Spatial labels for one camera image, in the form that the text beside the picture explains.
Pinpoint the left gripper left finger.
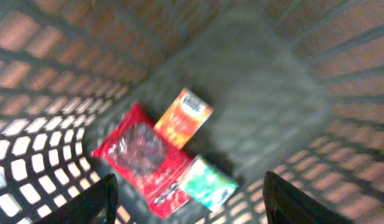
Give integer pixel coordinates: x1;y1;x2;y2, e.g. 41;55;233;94
36;174;119;224

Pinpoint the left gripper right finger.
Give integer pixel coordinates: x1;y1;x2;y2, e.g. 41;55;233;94
263;171;352;224

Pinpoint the red snack bag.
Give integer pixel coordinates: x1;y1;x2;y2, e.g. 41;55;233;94
91;103;192;218

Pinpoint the teal tissue pack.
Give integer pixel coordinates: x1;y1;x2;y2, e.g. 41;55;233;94
177;156;238;212

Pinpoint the orange tissue pack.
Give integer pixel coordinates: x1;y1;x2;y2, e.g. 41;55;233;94
154;88;213;150

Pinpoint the grey plastic mesh basket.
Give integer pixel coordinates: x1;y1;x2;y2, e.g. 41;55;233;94
0;1;384;223

